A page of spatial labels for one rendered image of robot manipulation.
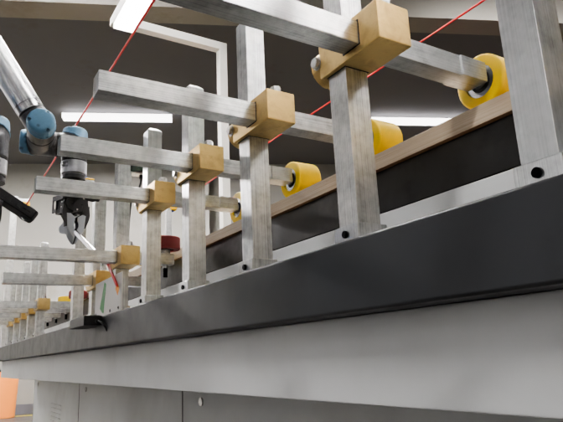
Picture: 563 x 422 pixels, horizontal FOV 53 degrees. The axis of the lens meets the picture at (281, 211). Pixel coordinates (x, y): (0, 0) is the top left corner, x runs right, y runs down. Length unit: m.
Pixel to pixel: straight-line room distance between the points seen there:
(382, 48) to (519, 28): 0.20
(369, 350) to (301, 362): 0.14
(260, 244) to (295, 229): 0.31
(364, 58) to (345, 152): 0.12
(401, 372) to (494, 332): 0.13
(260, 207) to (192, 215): 0.25
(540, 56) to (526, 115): 0.05
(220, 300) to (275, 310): 0.17
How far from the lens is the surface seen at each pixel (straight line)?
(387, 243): 0.58
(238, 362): 0.94
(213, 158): 1.08
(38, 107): 1.74
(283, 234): 1.20
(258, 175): 0.90
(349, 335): 0.69
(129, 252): 1.51
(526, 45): 0.54
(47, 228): 8.45
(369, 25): 0.69
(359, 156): 0.68
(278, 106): 0.87
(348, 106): 0.70
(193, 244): 1.10
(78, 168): 1.82
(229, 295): 0.87
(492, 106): 0.82
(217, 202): 1.38
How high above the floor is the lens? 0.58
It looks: 14 degrees up
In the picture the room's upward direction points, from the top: 3 degrees counter-clockwise
